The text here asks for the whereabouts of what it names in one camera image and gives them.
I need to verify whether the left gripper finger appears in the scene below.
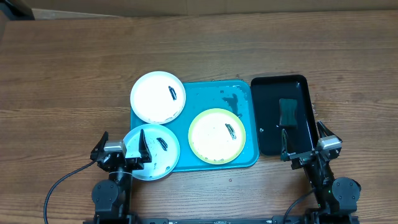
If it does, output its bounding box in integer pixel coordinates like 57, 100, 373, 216
139, 129, 152, 163
91, 131, 109, 153

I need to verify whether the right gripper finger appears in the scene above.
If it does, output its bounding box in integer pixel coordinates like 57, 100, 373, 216
317, 121, 334, 138
280, 129, 294, 161

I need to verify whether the light blue plate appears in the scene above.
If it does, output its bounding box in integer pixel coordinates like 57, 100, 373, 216
123, 124, 180, 181

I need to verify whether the dark green sponge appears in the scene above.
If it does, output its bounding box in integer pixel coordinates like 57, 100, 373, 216
279, 98, 298, 128

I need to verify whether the yellow green plate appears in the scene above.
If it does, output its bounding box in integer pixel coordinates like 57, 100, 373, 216
188, 108, 246, 165

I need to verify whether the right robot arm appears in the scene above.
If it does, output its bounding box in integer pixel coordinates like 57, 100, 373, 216
280, 121, 361, 223

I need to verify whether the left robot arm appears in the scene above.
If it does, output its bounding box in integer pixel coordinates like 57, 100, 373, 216
90, 130, 152, 224

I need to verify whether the black plastic tray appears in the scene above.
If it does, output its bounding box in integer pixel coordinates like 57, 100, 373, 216
251, 75, 318, 156

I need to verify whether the teal plastic tray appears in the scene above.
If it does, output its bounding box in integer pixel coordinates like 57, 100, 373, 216
129, 80, 260, 173

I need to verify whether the white plate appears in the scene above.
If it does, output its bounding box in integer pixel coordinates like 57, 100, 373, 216
130, 71, 187, 124

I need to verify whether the dark object in corner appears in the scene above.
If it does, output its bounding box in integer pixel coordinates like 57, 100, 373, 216
1, 0, 35, 21

